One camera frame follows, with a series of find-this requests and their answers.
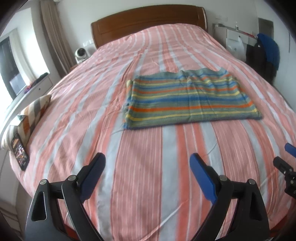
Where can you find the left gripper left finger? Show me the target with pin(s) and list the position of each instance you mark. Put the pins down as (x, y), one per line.
(44, 221)

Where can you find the black smartphone screen on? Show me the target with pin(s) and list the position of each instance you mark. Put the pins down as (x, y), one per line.
(19, 152)

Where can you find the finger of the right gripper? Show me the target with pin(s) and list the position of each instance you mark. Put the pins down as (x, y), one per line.
(289, 175)
(290, 149)

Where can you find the striped knit sweater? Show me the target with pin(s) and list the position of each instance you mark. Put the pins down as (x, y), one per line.
(189, 96)

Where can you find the beige curtain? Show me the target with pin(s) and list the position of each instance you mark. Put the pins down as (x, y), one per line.
(58, 44)

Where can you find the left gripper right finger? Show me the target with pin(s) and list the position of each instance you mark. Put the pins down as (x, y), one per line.
(249, 220)

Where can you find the brown wooden headboard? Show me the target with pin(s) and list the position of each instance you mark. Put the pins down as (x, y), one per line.
(131, 21)

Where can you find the wooden nightstand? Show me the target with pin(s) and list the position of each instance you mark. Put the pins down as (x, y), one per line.
(73, 67)

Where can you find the white plastic bag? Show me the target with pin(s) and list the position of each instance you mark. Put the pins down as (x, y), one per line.
(236, 48)

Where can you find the white round fan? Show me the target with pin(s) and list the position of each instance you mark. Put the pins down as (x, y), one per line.
(81, 55)

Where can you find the blue garment on chair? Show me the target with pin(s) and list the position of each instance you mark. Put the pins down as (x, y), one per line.
(271, 49)

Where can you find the striped chevron pillow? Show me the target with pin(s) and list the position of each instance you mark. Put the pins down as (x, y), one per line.
(30, 117)

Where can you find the dark window monitor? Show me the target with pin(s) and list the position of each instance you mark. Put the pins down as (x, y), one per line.
(9, 72)

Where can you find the white desk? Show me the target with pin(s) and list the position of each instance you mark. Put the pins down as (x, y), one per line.
(222, 32)

